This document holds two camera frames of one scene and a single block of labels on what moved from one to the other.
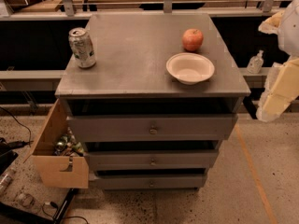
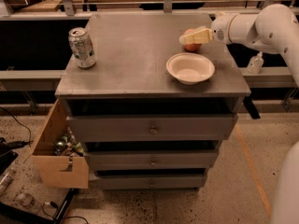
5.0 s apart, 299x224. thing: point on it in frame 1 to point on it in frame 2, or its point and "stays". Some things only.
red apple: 192,39 stays
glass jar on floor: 26,200 stays
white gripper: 290,32 to 220,30
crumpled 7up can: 82,48 stays
